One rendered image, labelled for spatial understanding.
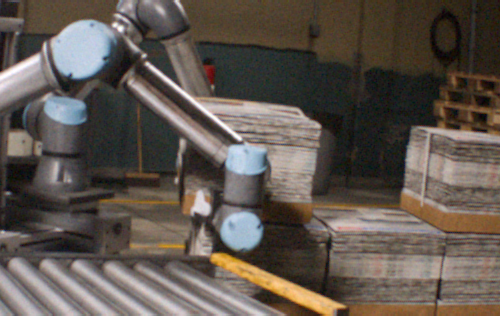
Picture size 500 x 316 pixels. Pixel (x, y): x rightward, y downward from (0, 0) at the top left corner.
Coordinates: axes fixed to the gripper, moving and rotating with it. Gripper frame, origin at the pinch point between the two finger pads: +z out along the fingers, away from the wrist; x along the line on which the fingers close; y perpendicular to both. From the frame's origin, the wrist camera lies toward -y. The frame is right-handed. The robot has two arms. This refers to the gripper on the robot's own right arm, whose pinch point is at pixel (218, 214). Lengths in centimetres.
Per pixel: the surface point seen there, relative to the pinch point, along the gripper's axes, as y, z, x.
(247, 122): 20.1, 3.5, -4.7
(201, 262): -5.3, -28.1, 6.5
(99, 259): -5.2, -35.2, 26.7
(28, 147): -54, 607, 79
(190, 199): 2.2, 3.4, 6.1
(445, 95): 23, 644, -287
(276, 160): 12.4, 3.4, -12.0
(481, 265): -9, 4, -67
